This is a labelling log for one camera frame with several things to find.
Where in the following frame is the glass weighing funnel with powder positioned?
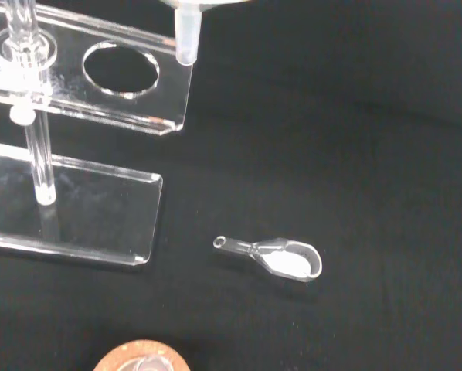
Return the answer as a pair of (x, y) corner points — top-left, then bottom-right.
(212, 235), (324, 284)

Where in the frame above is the clear acrylic funnel stand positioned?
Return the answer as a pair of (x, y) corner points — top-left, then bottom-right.
(0, 0), (195, 270)

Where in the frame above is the glass round-bottom flask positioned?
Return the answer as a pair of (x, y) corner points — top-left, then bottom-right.
(118, 353), (175, 371)

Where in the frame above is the black bench cloth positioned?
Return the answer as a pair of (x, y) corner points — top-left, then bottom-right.
(0, 0), (462, 371)

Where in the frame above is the cork ring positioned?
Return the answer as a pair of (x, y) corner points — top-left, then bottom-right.
(93, 339), (192, 371)

